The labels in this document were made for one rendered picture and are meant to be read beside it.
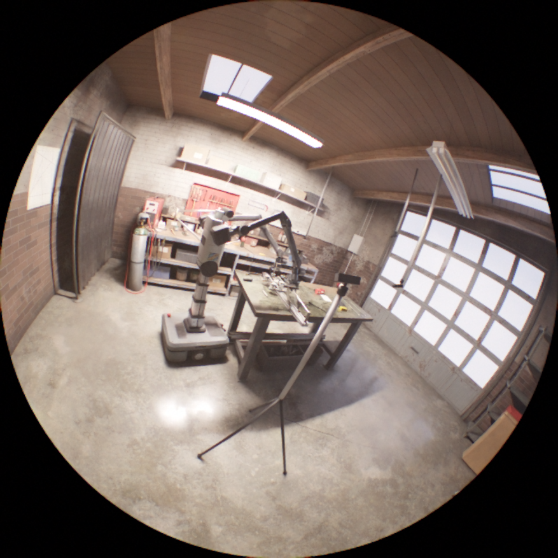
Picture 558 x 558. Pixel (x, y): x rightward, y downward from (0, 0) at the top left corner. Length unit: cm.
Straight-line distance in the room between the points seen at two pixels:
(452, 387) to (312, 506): 315
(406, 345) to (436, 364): 77
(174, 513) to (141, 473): 33
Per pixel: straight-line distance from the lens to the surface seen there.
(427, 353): 415
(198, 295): 186
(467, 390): 415
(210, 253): 163
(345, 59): 173
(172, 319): 217
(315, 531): 179
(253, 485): 165
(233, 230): 147
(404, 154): 268
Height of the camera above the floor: 158
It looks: 18 degrees down
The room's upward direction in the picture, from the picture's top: 21 degrees clockwise
